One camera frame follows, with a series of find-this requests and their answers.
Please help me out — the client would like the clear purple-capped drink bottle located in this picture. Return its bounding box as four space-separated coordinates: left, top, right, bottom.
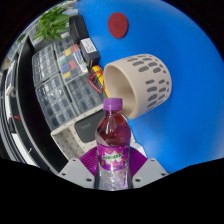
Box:
94 97 132 192

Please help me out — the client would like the white perforated tray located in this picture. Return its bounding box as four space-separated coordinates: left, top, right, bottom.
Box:
49 103 148 164

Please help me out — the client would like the black box with white label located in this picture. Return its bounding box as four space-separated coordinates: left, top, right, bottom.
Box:
78 37 102 68

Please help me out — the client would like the grey small-parts drawer cabinet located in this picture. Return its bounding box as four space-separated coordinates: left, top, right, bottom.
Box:
53 35 77 56
31 44 58 88
66 76 104 116
34 74 74 130

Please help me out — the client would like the clear box with coloured parts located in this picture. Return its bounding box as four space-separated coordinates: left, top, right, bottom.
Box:
56 44 88 81

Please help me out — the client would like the dark overhead shelf unit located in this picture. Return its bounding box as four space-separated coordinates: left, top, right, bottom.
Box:
0 34 69 174

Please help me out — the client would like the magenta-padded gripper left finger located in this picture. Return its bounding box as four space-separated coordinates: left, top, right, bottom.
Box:
57 148 100 190

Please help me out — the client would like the yellow multimeter with red leads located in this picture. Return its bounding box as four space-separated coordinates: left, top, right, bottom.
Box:
87 64 109 98

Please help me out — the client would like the beige mug with grey slots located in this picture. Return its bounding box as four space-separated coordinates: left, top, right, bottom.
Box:
103 53 173 120

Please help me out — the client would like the flat black case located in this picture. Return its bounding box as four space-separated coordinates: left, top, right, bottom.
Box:
68 14 90 46

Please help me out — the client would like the green potted plant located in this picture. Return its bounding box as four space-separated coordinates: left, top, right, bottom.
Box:
33 4 73 43

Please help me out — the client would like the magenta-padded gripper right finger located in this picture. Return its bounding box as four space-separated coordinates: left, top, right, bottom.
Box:
128 147 169 190

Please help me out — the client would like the flat round red coaster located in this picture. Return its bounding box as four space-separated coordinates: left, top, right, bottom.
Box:
107 12 130 39

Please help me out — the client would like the black rounded speaker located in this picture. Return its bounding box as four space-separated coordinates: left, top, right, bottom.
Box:
73 112 106 144

